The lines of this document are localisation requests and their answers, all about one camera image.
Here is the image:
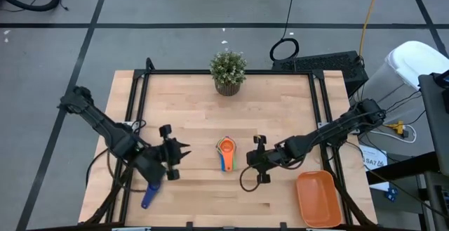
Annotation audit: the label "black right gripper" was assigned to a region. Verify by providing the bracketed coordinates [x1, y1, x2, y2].
[246, 135, 287, 185]

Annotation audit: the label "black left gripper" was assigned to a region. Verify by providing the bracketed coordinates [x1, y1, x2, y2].
[150, 124, 192, 182]

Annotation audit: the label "orange measuring cup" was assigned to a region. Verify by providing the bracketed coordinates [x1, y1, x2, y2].
[219, 136, 235, 172]

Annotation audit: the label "dark blue measuring cup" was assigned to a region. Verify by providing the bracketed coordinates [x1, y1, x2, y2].
[140, 180, 161, 210]

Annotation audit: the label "orange plastic basket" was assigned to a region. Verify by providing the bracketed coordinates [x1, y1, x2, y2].
[296, 170, 344, 229]

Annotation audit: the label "potted plant striped pot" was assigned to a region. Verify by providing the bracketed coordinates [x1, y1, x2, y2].
[209, 49, 248, 98]

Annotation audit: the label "white paper sign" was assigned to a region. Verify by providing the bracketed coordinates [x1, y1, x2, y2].
[358, 144, 389, 173]

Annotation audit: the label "blue cards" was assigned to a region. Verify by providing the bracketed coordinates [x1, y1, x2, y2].
[384, 187, 400, 203]

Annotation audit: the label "black desk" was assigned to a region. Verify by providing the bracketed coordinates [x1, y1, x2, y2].
[364, 152, 449, 231]

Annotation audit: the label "yellow power plug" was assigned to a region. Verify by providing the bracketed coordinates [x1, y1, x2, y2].
[383, 120, 405, 136]

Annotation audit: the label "black cart top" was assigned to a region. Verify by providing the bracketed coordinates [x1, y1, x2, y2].
[418, 70, 449, 178]

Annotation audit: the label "white lidded bin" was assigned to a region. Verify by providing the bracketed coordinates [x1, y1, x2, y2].
[353, 40, 449, 119]

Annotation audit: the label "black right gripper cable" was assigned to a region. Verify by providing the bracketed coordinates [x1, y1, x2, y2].
[239, 164, 264, 193]

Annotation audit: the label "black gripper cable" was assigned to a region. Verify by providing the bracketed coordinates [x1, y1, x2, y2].
[106, 149, 150, 194]
[239, 164, 264, 193]

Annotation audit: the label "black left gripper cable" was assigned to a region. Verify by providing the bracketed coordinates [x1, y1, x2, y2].
[106, 149, 150, 194]

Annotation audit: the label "black table frame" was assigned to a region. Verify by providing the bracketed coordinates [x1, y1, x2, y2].
[83, 57, 377, 231]

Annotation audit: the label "black arm base cable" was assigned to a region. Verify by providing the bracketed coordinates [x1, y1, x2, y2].
[86, 147, 110, 189]

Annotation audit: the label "black hanging cable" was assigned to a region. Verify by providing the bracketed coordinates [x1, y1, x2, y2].
[269, 0, 301, 62]

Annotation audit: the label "white cable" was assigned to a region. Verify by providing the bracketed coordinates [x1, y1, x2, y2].
[368, 124, 418, 144]

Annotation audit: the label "yellow hanging cable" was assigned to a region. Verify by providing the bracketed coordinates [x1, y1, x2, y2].
[357, 0, 384, 59]

